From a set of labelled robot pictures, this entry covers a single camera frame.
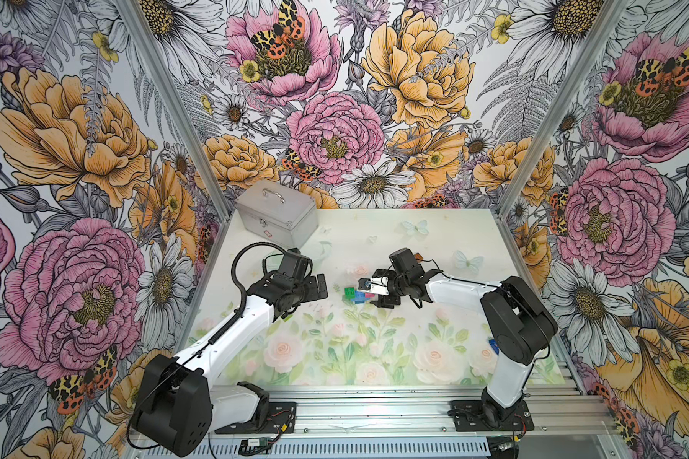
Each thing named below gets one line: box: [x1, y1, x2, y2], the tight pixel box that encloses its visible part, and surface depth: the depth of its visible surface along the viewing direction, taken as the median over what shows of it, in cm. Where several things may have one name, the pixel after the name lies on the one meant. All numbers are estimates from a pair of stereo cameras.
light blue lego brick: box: [350, 289, 372, 305], surface depth 96 cm
